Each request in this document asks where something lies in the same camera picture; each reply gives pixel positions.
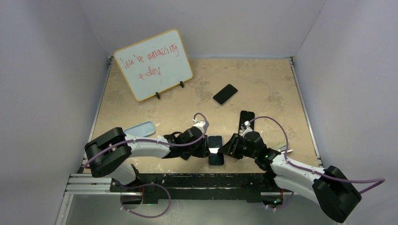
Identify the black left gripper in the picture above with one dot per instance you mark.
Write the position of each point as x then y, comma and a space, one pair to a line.
203, 151

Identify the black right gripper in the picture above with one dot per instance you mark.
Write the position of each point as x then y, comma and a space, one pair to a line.
230, 149

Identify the lavender phone case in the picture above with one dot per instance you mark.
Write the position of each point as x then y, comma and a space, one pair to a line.
216, 163

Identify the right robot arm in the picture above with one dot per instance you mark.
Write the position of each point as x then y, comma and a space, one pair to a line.
324, 187

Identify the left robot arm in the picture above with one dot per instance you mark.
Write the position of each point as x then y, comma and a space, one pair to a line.
107, 154

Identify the black phone with white sticker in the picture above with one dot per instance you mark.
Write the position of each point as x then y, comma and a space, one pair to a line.
185, 155

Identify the black phone case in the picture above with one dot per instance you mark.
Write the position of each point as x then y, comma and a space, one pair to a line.
245, 116

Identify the light blue phone case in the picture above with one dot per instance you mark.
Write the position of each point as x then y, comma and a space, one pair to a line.
144, 129

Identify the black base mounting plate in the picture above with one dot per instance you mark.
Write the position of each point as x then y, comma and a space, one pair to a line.
249, 187

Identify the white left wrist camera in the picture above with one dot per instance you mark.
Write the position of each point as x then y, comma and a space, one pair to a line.
201, 125

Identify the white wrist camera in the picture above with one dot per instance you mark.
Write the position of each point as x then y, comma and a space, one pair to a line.
201, 125
246, 128

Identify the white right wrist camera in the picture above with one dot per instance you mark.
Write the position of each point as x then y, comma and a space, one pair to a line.
246, 128

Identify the white board with yellow frame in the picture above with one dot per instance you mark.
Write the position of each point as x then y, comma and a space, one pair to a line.
154, 65

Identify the aluminium frame rail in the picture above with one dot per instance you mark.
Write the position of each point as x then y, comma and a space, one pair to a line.
85, 184

